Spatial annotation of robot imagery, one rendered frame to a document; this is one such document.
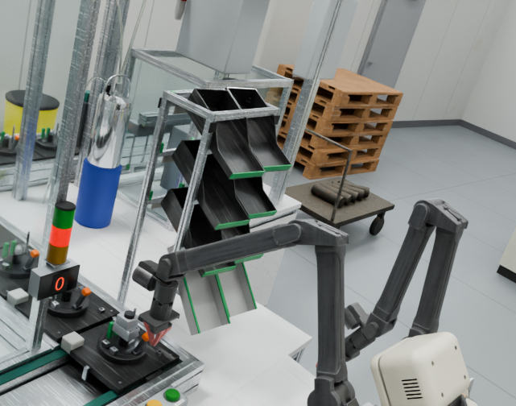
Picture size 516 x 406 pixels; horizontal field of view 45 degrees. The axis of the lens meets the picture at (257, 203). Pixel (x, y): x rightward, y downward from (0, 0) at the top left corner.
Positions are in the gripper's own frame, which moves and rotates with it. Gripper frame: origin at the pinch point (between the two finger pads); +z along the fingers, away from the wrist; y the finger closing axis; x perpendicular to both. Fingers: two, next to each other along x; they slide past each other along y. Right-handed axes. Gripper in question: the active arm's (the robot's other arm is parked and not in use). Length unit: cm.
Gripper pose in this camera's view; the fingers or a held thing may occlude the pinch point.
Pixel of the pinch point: (153, 342)
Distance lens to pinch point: 176.8
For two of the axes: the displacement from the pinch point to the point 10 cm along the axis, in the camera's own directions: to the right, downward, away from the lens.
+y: -5.5, 1.7, -8.2
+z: -2.6, 9.0, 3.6
